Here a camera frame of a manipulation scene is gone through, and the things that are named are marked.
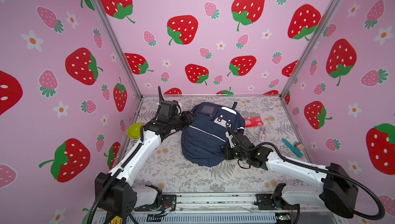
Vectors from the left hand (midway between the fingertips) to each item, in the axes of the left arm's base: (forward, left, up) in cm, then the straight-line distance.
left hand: (195, 118), depth 78 cm
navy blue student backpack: (-8, -4, -13) cm, 15 cm away
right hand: (-12, -13, -14) cm, 22 cm away
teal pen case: (-5, -59, -24) cm, 64 cm away
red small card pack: (+17, -40, -25) cm, 50 cm away
